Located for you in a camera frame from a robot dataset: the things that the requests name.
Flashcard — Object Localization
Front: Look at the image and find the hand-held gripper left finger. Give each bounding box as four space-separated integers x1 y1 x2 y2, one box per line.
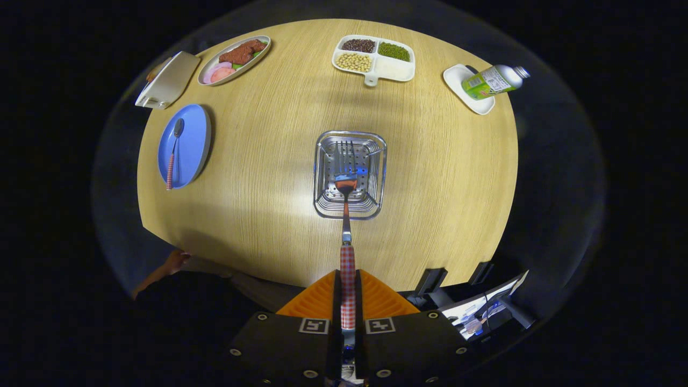
218 269 345 387

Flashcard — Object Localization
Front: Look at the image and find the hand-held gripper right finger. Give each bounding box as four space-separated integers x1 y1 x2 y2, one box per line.
355 269 475 385

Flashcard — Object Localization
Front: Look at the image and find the red checked handle fork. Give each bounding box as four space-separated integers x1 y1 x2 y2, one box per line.
332 140 358 331

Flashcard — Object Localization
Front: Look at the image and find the metal wire cutlery basket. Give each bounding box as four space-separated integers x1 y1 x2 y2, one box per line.
313 131 388 220

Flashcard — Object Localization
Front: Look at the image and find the red checked handle spoon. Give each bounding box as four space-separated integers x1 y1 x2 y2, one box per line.
166 118 185 191

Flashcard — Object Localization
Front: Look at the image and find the blue plate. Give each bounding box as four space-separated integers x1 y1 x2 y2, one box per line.
157 104 212 190

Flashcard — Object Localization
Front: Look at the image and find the white divided tray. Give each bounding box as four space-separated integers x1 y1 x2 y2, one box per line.
332 34 416 88

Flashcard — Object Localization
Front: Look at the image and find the pile of yellow soybeans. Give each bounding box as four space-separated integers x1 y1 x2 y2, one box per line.
336 52 372 73

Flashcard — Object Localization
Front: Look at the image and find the small white dish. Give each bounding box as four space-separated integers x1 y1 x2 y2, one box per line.
442 63 496 116

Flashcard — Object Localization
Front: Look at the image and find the pile of green beans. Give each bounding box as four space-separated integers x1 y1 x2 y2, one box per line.
378 42 411 61

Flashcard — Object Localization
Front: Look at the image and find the green label metal bottle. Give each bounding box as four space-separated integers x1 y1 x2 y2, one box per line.
461 64 531 101

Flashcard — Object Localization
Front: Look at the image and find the green lettuce leaf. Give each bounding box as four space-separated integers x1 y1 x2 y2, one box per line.
232 50 265 69

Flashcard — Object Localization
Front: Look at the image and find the brown meat piece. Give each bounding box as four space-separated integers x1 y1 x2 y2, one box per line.
219 39 268 66

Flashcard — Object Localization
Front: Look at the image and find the oval white food plate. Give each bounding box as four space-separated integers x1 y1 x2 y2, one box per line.
197 35 272 87

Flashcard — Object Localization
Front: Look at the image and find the white toaster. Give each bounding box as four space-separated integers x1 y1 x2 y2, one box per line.
134 51 201 110

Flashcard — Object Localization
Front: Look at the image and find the toasted bread slice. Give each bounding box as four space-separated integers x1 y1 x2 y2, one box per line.
145 56 173 84

